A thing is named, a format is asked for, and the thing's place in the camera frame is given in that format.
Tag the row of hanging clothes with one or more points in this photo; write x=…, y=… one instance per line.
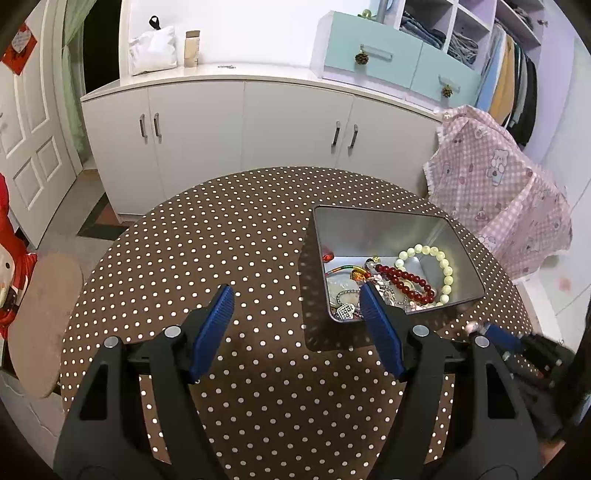
x=512, y=87

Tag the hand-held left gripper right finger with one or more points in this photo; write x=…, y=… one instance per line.
x=381, y=327

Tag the white cloth bag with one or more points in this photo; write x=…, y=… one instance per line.
x=152, y=48

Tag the red plush toy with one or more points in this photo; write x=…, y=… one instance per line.
x=11, y=258

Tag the mixed jewellery pile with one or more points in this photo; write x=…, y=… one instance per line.
x=351, y=273

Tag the white panel door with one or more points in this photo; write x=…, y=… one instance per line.
x=32, y=138

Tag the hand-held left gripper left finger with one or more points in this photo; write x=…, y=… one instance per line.
x=214, y=327

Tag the red diamond door decoration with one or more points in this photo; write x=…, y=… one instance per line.
x=19, y=48

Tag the brown polka dot tablecloth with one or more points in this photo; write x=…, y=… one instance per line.
x=231, y=254

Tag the round beige stool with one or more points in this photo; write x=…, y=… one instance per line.
x=44, y=323

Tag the teal drawer unit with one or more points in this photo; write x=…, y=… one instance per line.
x=397, y=50

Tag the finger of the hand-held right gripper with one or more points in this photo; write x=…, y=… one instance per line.
x=505, y=339

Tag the green curtain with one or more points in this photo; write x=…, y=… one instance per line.
x=74, y=83

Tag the small red gem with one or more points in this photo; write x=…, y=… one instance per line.
x=328, y=255

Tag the small green ornament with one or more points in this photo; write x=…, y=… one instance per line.
x=364, y=13

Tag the beige jar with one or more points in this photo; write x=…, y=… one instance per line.
x=192, y=48

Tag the silver metal tin box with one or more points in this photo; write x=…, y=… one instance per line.
x=369, y=230

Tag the pink checked bear cloth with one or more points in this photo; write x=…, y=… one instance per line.
x=498, y=184

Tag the white sideboard cabinet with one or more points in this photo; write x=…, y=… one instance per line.
x=207, y=129

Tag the pine cone drawer knob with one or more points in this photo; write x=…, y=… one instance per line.
x=447, y=92
x=361, y=58

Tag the white cubby shelf unit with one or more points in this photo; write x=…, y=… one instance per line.
x=461, y=23

